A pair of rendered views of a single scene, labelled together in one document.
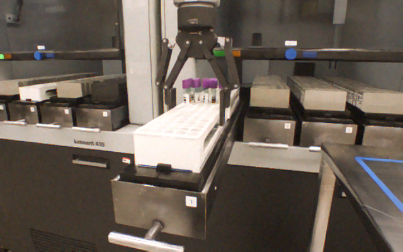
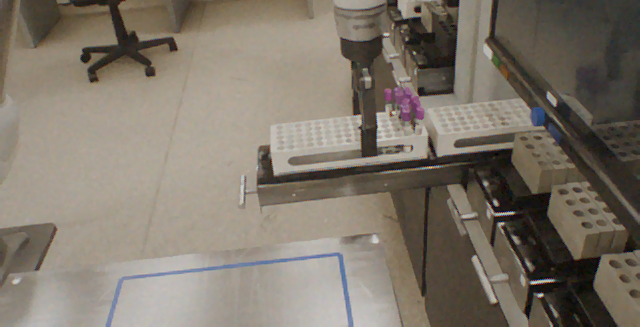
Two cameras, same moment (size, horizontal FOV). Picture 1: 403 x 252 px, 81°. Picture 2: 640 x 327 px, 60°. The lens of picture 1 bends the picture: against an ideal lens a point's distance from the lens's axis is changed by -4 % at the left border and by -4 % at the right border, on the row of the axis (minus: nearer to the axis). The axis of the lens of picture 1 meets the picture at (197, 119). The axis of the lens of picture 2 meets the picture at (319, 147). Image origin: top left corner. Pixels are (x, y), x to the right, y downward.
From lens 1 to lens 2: 98 cm
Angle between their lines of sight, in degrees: 69
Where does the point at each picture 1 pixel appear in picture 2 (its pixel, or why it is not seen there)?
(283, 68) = not seen: outside the picture
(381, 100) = (616, 293)
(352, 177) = (291, 246)
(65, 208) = not seen: hidden behind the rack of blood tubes
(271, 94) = (526, 160)
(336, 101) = (574, 237)
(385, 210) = (247, 255)
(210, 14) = (351, 49)
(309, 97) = (554, 202)
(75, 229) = not seen: hidden behind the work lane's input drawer
